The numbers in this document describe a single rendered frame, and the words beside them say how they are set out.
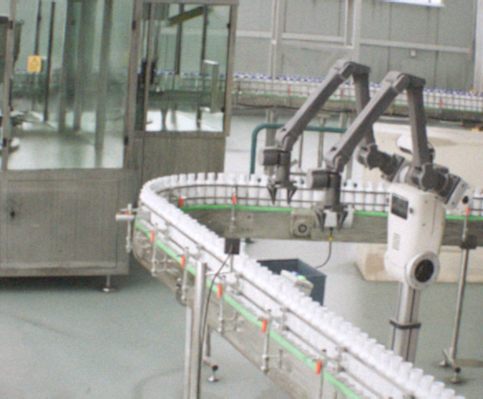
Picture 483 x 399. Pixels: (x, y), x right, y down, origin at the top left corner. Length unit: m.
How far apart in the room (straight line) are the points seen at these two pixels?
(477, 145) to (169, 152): 2.85
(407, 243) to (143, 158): 5.67
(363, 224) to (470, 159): 2.59
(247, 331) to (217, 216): 2.03
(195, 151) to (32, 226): 2.65
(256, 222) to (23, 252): 2.12
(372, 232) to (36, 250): 2.56
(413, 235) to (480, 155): 4.44
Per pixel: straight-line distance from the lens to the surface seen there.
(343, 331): 3.43
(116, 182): 7.61
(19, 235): 7.54
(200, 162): 9.81
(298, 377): 3.67
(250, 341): 4.05
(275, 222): 6.07
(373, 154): 4.35
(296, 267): 5.16
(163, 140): 9.67
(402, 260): 4.24
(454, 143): 8.52
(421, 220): 4.18
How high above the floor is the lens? 2.17
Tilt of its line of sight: 11 degrees down
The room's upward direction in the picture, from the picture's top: 3 degrees clockwise
